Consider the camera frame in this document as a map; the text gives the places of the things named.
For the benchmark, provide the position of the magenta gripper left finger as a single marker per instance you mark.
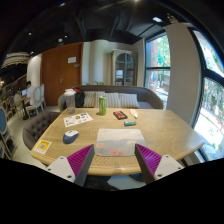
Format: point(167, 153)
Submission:
point(73, 168)

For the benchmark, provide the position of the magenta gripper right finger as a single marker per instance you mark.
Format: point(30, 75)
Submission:
point(153, 165)

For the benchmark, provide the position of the blue and white computer mouse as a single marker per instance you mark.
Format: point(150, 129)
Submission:
point(70, 136)

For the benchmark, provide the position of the yellow QR code sticker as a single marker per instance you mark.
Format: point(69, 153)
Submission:
point(42, 146)

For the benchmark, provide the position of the white sticker menu sheet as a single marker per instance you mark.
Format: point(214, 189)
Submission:
point(77, 119)

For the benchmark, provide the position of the teal lighter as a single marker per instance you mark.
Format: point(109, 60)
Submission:
point(130, 123)

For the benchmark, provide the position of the grey tufted armchair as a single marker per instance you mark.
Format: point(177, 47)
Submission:
point(36, 126)

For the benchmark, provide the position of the small white packet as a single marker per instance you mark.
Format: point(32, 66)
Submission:
point(134, 113)

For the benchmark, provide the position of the grey curved sofa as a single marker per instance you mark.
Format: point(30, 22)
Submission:
point(145, 97)

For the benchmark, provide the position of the black backpack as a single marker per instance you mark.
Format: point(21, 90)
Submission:
point(79, 97)

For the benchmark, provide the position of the blue backed chair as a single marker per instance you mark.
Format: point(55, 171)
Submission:
point(7, 145)

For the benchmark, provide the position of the green drink can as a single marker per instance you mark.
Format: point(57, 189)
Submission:
point(102, 105)

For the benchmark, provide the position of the striped cushion right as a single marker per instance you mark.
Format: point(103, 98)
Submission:
point(129, 101)

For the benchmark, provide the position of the striped cushion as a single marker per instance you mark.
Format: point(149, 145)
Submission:
point(112, 99)
point(89, 99)
point(129, 101)

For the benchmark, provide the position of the striped cushion left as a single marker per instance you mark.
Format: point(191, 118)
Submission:
point(89, 99)

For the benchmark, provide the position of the clear plastic shaker bottle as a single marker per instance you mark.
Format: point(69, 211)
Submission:
point(70, 100)

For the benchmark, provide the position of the striped cushion middle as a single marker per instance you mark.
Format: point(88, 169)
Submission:
point(112, 99)

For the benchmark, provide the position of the white dining chair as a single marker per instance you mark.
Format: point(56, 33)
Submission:
point(37, 101)

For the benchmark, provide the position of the seated person in white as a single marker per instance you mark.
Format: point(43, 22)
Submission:
point(29, 95)

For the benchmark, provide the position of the orange wooden door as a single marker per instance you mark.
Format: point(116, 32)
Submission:
point(61, 69)

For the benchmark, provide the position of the grey arched display cabinet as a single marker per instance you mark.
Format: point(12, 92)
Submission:
point(124, 68)

